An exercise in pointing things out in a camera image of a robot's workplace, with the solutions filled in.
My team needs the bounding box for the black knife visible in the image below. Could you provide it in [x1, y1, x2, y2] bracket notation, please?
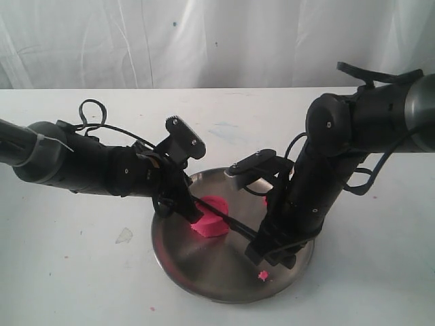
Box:
[194, 197, 257, 240]

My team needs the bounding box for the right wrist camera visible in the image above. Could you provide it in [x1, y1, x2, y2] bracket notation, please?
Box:
[224, 149, 294, 190]

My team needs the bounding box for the round stainless steel plate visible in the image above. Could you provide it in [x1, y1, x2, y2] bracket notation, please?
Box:
[152, 168, 315, 304]

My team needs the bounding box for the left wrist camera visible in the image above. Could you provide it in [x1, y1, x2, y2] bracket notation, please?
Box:
[155, 115, 206, 165]

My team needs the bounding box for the pink clay lump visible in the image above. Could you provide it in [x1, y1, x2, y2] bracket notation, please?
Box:
[190, 196, 229, 238]

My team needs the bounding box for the pink sand crumb lower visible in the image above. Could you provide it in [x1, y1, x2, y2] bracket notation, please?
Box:
[258, 270, 270, 282]

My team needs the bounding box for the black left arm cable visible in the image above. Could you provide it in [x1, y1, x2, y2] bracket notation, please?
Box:
[56, 98, 171, 160]

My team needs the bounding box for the white plastic backdrop curtain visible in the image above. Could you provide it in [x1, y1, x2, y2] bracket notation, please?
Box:
[1, 1, 434, 89]

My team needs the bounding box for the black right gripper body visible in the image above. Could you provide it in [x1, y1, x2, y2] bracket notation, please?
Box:
[259, 162, 321, 269]

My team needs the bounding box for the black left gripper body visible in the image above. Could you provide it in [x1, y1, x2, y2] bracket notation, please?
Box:
[135, 142, 190, 219]

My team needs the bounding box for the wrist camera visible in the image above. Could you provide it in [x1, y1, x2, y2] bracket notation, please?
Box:
[155, 115, 206, 165]
[224, 149, 294, 190]

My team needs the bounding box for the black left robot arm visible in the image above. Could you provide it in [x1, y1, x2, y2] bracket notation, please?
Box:
[1, 116, 206, 223]

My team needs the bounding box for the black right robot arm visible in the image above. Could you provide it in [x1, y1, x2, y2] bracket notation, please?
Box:
[245, 70, 434, 268]

